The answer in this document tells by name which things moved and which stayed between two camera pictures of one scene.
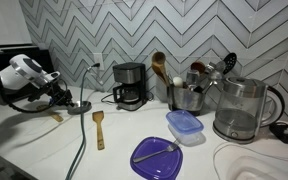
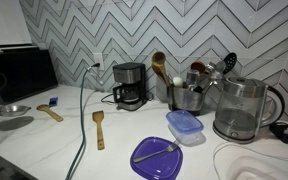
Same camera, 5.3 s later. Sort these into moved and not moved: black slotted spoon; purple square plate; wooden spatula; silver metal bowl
Moved: silver metal bowl
Not moved: black slotted spoon; wooden spatula; purple square plate
